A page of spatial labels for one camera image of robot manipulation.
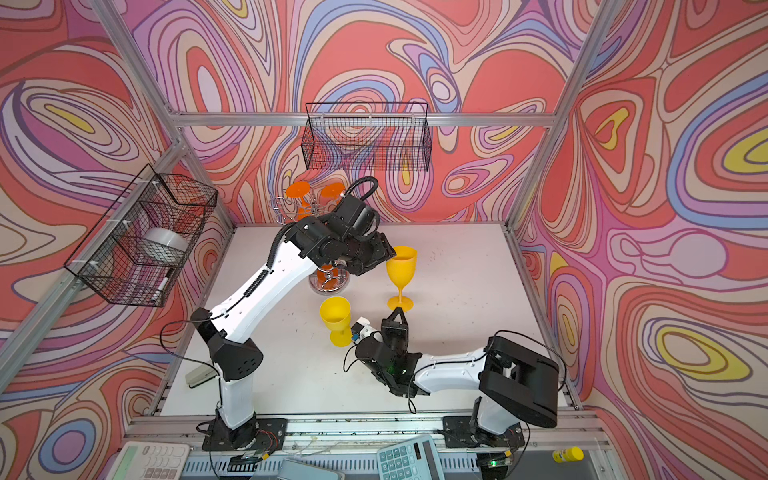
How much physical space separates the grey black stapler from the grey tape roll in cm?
30

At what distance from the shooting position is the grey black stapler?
82 centimetres

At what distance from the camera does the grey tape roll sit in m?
0.72
